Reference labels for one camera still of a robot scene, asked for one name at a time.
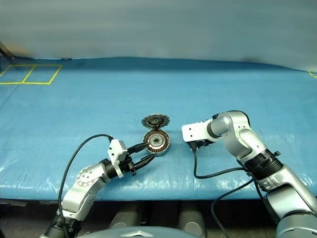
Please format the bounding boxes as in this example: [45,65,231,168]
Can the blue plastic table cover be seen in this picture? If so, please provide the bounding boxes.
[0,57,317,202]

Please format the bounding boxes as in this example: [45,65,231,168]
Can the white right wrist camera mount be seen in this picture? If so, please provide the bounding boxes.
[181,119,215,143]

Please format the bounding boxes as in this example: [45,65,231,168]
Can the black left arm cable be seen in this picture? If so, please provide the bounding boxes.
[58,134,114,238]

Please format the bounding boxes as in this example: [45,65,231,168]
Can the dark grey rounded shape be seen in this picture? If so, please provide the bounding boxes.
[178,202,208,236]
[108,203,142,230]

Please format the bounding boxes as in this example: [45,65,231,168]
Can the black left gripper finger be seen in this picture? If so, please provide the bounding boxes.
[134,154,155,171]
[127,142,150,155]

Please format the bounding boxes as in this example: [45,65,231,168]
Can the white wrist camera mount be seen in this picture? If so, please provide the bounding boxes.
[181,119,215,143]
[107,139,128,179]

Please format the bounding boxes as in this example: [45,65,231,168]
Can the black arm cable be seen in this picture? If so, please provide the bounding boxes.
[58,134,114,238]
[190,145,264,238]

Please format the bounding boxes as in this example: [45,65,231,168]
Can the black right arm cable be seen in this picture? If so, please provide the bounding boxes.
[190,145,264,238]

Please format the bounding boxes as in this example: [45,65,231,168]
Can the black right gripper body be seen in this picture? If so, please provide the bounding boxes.
[189,139,214,150]

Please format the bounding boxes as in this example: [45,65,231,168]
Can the silver rotor bell cap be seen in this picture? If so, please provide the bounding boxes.
[142,113,171,130]

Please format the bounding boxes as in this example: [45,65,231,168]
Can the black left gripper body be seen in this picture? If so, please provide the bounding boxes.
[121,152,137,177]

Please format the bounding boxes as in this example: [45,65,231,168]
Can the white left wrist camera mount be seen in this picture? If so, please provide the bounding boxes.
[107,139,128,179]

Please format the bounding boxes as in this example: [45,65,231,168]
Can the silver motor stator copper windings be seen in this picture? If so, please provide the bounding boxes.
[143,131,171,157]

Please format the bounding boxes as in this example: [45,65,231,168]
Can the yellow tape double square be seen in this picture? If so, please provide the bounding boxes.
[0,64,63,86]

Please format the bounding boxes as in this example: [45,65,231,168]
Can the grey robot torso with logo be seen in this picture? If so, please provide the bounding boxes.
[86,225,201,238]

